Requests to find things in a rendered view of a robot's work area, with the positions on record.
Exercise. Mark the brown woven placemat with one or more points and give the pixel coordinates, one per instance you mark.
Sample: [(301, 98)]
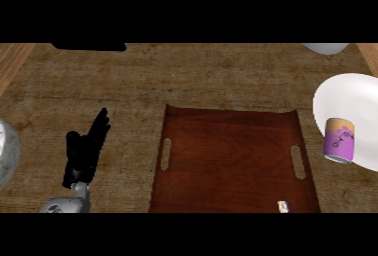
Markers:
[(98, 86)]

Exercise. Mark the purple and orange can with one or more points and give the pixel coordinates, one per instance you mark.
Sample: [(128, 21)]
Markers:
[(341, 140)]

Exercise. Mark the dark brown wooden tray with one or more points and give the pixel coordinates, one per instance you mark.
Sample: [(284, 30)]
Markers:
[(231, 160)]

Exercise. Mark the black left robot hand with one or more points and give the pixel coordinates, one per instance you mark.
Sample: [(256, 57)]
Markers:
[(85, 150)]

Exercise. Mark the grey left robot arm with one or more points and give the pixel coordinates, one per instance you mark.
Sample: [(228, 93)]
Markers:
[(73, 201)]

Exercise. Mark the black appliance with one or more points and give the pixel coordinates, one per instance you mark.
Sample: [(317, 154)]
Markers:
[(90, 46)]

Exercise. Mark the white plate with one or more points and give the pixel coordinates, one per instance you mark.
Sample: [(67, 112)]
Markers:
[(352, 110)]

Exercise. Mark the pale grey bowl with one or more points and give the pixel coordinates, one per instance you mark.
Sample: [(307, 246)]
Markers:
[(326, 47)]

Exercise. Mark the white marbled round object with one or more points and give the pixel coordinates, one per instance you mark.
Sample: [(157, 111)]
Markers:
[(7, 155)]

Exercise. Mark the small pale object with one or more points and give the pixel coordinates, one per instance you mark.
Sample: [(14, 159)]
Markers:
[(283, 206)]

